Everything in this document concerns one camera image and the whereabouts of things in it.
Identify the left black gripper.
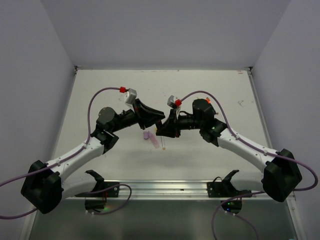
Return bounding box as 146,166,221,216
110,98,165,133

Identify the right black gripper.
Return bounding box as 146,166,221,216
156,108,203,137

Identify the lilac highlighter cap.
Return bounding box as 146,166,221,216
143,131,150,140

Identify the lilac highlighter body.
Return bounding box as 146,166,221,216
148,131,160,149

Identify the white yellow marker pen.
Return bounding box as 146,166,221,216
160,136,166,150

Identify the black pink highlighter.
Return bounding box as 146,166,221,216
155,120,163,129

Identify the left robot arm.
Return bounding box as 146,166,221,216
20,99,165,214

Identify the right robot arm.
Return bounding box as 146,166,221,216
156,99,302,202

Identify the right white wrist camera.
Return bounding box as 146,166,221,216
167,95,182,110

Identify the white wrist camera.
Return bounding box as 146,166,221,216
167,95,182,110
124,88,137,105

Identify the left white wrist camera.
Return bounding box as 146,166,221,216
124,88,137,105

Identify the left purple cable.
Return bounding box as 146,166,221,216
0,86,127,220

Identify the purple cable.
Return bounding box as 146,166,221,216
0,86,127,220
174,90,320,192

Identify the aluminium rail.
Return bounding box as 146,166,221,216
61,175,267,200

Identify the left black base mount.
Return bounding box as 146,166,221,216
76,170,120,198

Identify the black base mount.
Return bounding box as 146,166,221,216
206,170,252,198
76,170,120,198

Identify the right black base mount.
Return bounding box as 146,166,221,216
206,170,252,198

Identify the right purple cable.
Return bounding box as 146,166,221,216
174,90,320,192

